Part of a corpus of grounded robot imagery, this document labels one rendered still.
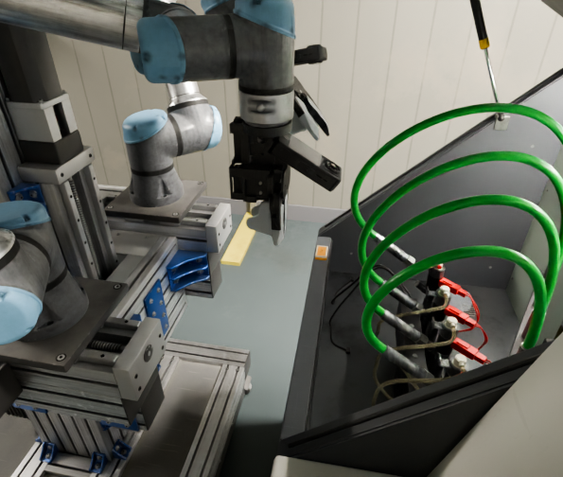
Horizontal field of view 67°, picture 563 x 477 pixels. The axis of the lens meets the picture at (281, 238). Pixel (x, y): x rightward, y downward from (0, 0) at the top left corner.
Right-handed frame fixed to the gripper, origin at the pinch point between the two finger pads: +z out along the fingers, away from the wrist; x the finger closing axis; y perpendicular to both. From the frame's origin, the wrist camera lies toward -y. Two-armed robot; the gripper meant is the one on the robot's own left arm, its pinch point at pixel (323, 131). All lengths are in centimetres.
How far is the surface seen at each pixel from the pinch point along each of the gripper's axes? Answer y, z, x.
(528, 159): -26.5, 22.6, 16.3
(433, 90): -14, 3, -190
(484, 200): -19.5, 22.7, 24.6
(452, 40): -35, -13, -185
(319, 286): 23.6, 28.3, -4.0
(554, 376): -17, 37, 43
